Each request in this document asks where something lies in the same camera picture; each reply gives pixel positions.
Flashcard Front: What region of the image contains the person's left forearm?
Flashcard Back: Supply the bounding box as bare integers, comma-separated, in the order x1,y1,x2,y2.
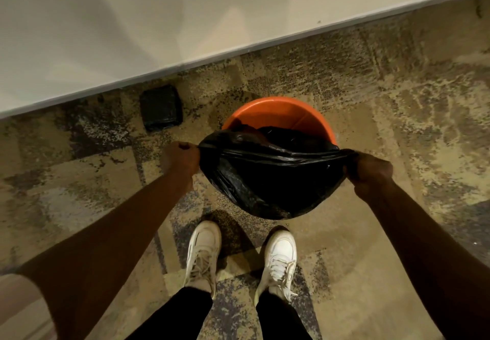
15,171,194,340

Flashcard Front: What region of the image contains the person's right white sneaker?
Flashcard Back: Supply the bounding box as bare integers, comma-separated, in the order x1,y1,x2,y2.
254,230,298,307

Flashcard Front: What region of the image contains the black plastic trash bag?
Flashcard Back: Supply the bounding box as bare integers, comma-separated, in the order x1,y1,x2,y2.
198,121,358,220

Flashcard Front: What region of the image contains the person's right hand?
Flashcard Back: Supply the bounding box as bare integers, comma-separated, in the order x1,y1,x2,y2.
343,152,394,196

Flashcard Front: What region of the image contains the person's white sneaker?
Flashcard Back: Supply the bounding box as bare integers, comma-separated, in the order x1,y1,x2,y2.
183,220,223,299
254,230,298,307

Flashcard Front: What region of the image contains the person's left white sneaker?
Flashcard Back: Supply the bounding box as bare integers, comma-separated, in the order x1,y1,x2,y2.
183,220,223,299

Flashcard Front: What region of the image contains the person's white left sleeve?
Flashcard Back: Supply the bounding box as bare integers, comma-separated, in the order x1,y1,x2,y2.
0,273,58,340

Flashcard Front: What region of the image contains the person's black trouser leg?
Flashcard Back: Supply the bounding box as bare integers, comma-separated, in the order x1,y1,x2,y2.
126,287,213,340
256,292,314,340

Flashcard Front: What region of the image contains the orange plastic bucket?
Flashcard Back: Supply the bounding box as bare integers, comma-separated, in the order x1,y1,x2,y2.
222,97,338,146

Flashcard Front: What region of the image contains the person's right black trouser leg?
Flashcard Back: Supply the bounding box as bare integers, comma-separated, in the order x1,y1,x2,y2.
256,292,314,340

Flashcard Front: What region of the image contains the white baseboard strip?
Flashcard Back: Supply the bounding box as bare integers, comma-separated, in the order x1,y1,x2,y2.
0,0,490,119

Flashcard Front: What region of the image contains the person's right forearm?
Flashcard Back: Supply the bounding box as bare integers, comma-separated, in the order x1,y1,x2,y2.
354,177,490,340

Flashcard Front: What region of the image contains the folded black plastic bag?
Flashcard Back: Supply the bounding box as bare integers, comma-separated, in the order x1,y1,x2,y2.
139,85,183,132

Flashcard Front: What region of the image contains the person's left black trouser leg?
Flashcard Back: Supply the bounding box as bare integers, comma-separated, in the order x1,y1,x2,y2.
126,287,213,340

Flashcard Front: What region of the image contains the person's left hand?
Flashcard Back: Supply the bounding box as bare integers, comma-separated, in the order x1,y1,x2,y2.
160,141,201,186

